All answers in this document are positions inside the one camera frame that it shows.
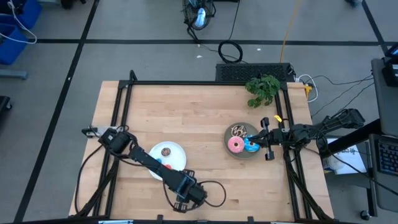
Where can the yellow plug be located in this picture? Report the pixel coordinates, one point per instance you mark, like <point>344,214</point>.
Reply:
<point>308,90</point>

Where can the small chocolate donut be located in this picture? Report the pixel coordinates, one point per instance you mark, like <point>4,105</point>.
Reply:
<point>163,152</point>

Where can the black keyboard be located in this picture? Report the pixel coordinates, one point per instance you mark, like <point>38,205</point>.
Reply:
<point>387,157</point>

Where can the black diagonal bar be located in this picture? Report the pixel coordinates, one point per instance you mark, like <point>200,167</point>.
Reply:
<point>357,137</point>

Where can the large chocolate drizzled donut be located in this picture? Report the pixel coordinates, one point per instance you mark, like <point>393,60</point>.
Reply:
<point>236,130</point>

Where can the black perforated computer case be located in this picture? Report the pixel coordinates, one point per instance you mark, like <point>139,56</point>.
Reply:
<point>248,72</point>

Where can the large blue frosted donut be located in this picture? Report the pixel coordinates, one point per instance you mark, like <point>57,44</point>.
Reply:
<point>253,148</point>

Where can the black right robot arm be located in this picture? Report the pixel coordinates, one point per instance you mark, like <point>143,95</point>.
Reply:
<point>342,121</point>

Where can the yellow tag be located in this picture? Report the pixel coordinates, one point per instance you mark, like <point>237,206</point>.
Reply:
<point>278,118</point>

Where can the grey round plate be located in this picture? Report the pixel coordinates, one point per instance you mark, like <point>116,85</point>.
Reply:
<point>241,156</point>

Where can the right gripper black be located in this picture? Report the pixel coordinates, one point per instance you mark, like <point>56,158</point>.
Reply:
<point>274,137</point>

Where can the black metal rig frame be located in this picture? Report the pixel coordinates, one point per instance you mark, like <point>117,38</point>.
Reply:
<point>186,83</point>

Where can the green leafy plant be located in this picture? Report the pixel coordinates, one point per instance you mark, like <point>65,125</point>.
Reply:
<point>264,88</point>

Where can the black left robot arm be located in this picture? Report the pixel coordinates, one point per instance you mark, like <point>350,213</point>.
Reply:
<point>149,160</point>

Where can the grey cart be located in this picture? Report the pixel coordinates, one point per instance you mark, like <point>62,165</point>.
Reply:
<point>385,102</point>

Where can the white paper sheet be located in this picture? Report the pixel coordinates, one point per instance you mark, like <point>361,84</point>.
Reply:
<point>348,158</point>

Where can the large pink frosted donut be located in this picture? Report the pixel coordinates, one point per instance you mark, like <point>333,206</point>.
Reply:
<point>231,146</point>

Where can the small blue donut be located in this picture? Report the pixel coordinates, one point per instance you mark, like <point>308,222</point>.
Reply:
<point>159,160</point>

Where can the small red donut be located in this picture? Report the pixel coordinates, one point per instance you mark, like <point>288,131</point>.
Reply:
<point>168,166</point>

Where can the grey floor base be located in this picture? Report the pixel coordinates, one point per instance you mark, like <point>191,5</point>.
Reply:
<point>12,74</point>

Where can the white round plate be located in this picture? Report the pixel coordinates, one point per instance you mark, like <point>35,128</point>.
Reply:
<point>177,155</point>

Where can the blue plastic bin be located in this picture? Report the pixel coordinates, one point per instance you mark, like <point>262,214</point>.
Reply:
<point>11,46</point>
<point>31,12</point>

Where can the black device with screen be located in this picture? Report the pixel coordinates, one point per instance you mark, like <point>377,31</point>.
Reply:
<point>391,71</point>

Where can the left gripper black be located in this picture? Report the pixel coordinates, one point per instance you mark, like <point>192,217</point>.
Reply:
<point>199,196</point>

